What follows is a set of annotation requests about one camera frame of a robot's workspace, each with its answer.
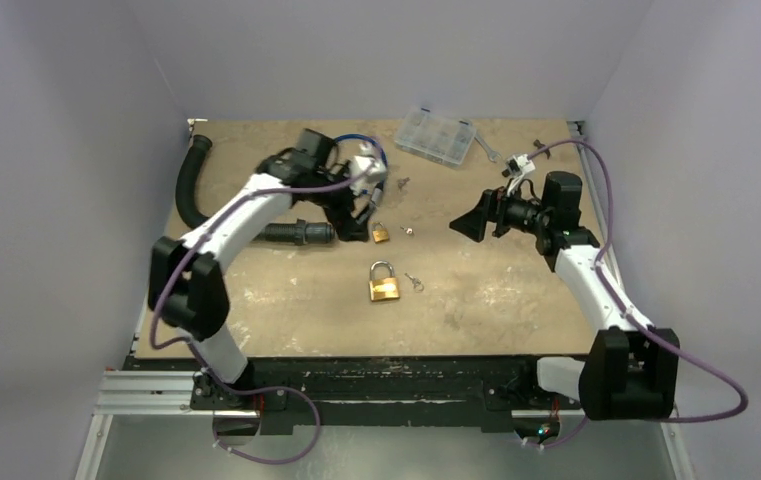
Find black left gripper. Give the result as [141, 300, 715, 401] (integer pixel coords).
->
[310, 162, 376, 241]

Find small brass padlock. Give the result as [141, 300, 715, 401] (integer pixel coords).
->
[370, 222, 390, 244]

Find blue cable lock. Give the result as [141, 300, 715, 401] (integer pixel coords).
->
[334, 133, 389, 206]

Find black corrugated drain hose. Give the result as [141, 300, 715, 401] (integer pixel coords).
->
[175, 134, 338, 248]

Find large brass padlock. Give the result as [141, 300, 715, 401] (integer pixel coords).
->
[369, 260, 401, 303]

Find cable lock keys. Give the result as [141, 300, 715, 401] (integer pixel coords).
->
[396, 177, 410, 191]

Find large padlock keys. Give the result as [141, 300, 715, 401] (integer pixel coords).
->
[404, 272, 425, 293]

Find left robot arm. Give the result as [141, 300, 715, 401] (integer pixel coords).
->
[148, 129, 388, 409]

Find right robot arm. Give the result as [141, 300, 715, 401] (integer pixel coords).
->
[449, 171, 679, 421]

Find silver open-end wrench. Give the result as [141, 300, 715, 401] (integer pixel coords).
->
[474, 130, 502, 163]

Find clear plastic organizer box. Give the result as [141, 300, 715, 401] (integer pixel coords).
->
[394, 108, 477, 168]

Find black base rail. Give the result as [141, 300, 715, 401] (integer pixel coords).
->
[189, 354, 583, 435]

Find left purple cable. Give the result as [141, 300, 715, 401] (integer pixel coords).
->
[148, 158, 381, 465]

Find purple cable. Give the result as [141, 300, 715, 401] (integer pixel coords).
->
[148, 158, 381, 465]
[522, 137, 750, 452]

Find aluminium frame rail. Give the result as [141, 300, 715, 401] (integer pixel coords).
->
[76, 371, 694, 479]

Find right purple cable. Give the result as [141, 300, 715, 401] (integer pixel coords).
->
[522, 137, 750, 452]

